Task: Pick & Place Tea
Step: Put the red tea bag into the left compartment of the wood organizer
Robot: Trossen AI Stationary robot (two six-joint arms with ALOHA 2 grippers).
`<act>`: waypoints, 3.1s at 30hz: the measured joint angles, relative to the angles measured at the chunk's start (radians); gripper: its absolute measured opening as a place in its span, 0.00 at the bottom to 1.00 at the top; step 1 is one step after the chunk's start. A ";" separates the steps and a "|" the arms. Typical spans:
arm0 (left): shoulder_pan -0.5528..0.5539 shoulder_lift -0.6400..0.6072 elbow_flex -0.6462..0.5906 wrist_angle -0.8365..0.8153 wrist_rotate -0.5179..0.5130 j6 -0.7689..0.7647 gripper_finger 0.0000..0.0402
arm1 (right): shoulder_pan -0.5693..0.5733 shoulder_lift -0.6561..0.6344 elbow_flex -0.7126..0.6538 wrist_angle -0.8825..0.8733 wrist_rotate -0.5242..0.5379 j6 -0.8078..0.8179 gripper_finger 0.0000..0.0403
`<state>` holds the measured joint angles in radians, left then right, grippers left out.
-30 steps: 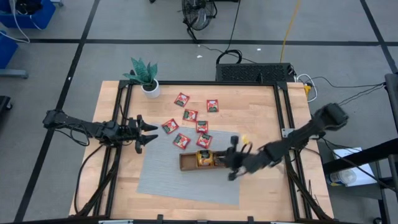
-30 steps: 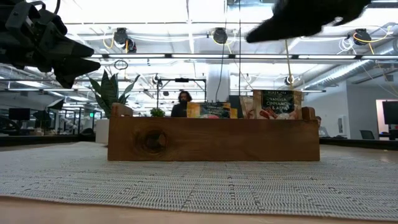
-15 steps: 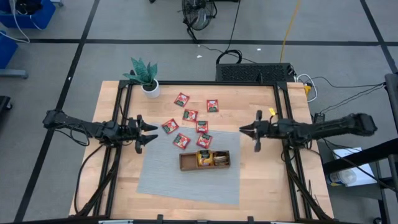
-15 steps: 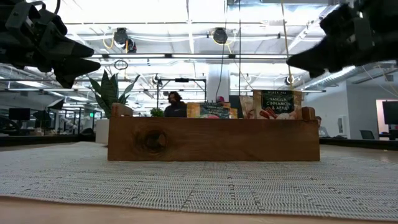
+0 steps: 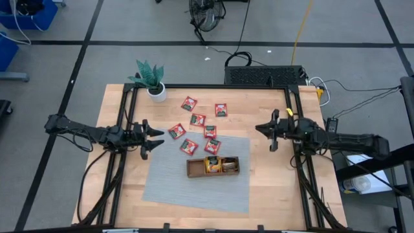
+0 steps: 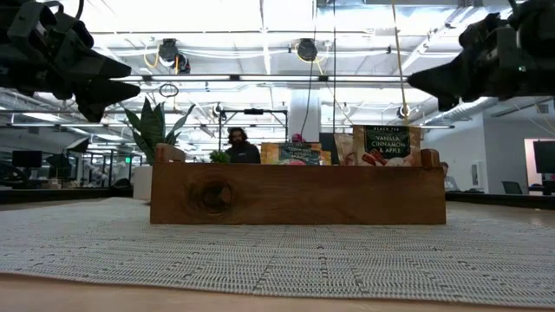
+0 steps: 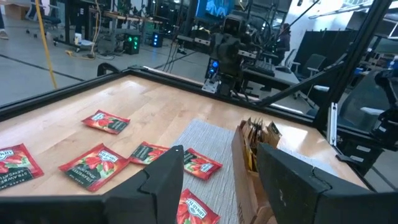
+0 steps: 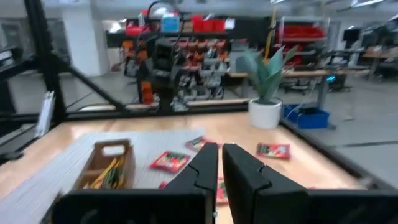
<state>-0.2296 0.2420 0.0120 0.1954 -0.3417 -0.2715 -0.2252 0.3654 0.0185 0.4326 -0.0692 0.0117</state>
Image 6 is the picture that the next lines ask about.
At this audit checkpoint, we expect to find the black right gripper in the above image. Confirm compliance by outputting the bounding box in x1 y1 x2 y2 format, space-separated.
407 0 555 112

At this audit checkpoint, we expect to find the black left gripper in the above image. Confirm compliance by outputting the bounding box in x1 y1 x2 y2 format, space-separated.
0 0 141 124

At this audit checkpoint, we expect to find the beige tea packet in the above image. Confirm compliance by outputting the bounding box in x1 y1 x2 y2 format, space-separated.
332 133 356 167
352 124 422 168

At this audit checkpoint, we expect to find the orange tea packet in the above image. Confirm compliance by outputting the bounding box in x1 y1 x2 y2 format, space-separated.
259 141 333 166

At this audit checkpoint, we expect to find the wooden three-compartment tray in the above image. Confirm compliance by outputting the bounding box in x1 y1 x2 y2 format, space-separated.
149 142 447 225

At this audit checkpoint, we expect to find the snake plant in white pot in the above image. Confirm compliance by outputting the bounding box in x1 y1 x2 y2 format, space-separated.
123 97 197 202

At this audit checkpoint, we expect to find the black office chair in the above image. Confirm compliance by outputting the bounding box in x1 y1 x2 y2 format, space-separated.
501 180 525 195

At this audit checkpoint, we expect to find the small green plant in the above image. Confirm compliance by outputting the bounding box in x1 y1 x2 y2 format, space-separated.
208 149 233 165

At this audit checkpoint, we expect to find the ceiling strip light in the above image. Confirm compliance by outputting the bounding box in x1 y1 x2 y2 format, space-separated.
125 74 411 84

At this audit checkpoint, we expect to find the grey woven mat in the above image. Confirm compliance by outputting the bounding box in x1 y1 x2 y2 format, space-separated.
0 197 555 309

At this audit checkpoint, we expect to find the silver ventilation duct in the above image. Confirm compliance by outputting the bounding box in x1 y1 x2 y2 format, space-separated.
427 95 528 127

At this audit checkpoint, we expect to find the black hanging cable loop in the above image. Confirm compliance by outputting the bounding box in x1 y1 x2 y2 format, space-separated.
158 82 180 99

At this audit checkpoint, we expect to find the yellow hanging cable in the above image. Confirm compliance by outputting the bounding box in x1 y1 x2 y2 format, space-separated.
391 0 411 127

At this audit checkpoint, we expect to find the black ceiling cable reel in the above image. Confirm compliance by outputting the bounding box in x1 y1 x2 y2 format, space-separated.
157 37 192 75
296 37 319 62

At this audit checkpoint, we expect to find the black aluminium table frame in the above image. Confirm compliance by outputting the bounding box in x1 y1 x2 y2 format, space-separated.
0 186 555 211

